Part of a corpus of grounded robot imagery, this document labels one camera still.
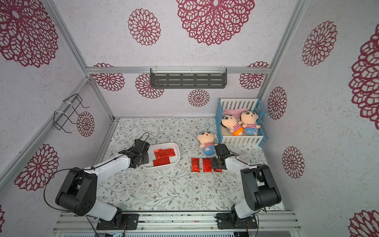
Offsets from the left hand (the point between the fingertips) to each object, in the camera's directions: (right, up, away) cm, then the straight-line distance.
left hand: (142, 158), depth 92 cm
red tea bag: (+33, -4, 0) cm, 33 cm away
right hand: (+49, -4, +2) cm, 49 cm away
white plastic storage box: (+20, -1, +2) cm, 20 cm away
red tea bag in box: (+10, +2, +5) cm, 12 cm away
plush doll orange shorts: (+57, +24, +8) cm, 62 cm away
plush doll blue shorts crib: (+70, +25, +6) cm, 74 cm away
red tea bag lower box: (+11, -2, +2) cm, 11 cm away
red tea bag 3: (+48, -7, -1) cm, 48 cm away
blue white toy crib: (+53, +15, +8) cm, 56 cm away
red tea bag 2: (+41, -5, 0) cm, 41 cm away
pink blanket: (+64, +31, +16) cm, 73 cm away
